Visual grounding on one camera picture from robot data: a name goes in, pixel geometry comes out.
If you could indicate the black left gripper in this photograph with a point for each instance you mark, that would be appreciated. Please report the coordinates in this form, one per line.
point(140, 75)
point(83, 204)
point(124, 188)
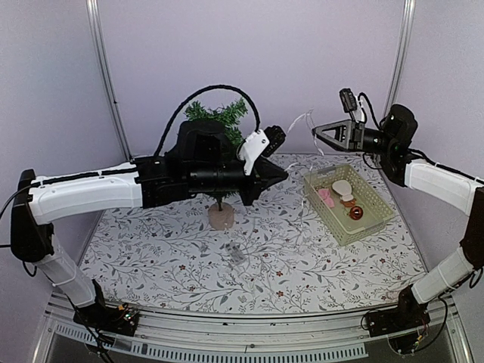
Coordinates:
point(265, 173)

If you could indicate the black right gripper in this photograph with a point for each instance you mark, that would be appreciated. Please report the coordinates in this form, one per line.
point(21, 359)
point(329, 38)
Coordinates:
point(349, 134)

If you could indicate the clear string light garland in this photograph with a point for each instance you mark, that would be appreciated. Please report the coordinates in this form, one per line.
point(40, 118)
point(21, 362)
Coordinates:
point(302, 151)

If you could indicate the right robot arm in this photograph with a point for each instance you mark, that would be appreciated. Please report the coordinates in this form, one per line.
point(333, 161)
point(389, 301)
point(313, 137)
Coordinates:
point(445, 192)

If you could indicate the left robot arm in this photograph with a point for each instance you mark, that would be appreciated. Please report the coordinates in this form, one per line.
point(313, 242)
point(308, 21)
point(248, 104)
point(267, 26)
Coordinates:
point(39, 201)

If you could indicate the pale round tree base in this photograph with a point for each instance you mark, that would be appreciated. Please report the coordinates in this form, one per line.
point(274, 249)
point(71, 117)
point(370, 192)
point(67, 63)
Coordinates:
point(221, 219)

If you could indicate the small green christmas tree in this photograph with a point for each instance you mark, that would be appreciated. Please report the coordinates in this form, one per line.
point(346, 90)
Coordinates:
point(223, 113)

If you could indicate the cream balloon ornament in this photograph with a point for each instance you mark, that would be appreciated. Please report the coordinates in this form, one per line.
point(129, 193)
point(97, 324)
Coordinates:
point(344, 190)

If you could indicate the pink bow ornament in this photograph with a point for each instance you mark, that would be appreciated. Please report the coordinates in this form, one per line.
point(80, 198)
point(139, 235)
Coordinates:
point(325, 195)

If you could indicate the cream perforated plastic basket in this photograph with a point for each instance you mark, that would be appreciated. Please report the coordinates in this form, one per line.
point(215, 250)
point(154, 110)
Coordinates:
point(349, 207)

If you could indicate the red ball ornament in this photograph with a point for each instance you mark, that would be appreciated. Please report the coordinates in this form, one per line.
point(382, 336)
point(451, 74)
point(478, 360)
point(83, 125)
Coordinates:
point(356, 213)

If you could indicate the floral patterned table mat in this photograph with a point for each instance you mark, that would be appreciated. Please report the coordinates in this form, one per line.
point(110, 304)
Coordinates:
point(170, 257)

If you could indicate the clear light battery box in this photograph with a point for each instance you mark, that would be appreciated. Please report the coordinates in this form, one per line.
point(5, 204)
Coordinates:
point(235, 253)

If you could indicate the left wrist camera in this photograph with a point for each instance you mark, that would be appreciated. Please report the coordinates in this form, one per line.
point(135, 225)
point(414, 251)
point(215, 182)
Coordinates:
point(260, 143)

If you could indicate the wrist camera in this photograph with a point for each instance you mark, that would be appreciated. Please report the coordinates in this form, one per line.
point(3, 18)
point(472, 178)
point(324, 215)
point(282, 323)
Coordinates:
point(352, 106)
point(260, 143)

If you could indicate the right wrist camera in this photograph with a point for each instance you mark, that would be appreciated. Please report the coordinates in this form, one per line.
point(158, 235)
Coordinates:
point(352, 106)

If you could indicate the right aluminium frame post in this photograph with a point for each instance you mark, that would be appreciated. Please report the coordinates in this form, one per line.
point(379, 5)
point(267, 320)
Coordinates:
point(401, 53)

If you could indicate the aluminium frame post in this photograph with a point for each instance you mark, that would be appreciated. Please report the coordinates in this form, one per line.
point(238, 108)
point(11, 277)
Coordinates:
point(94, 19)
point(401, 53)

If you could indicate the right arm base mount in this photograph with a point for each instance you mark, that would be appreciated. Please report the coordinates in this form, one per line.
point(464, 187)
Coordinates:
point(408, 320)

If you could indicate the front aluminium rail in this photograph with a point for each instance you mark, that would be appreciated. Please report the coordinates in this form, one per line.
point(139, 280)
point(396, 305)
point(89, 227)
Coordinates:
point(164, 335)

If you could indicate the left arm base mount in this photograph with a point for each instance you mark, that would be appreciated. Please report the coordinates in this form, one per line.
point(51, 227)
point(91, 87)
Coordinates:
point(122, 319)

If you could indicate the left aluminium frame post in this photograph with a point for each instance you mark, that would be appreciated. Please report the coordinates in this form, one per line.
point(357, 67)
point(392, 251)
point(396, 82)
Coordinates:
point(94, 19)

